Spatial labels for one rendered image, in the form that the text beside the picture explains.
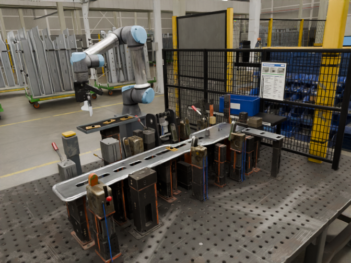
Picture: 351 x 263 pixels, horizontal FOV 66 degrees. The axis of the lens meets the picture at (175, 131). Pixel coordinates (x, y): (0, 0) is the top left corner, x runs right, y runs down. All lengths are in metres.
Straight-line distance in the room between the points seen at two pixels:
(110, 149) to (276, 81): 1.41
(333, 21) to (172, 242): 1.72
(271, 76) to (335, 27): 0.54
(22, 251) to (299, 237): 1.36
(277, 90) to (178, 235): 1.40
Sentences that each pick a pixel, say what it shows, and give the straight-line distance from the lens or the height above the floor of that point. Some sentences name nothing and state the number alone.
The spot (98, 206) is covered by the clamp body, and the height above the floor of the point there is 1.00.
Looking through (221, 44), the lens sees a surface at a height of 1.55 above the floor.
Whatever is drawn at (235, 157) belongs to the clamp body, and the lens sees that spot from 1.89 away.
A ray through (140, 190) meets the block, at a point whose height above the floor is 0.96.
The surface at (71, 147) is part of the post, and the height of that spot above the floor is 1.08.
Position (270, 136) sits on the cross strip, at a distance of 1.93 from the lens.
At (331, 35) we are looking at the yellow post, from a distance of 2.19.
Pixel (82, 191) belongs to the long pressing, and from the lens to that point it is 1.35.
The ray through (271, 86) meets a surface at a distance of 2.34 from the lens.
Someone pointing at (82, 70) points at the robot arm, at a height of 1.51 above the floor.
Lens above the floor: 1.65
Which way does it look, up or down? 19 degrees down
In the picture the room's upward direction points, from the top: 2 degrees counter-clockwise
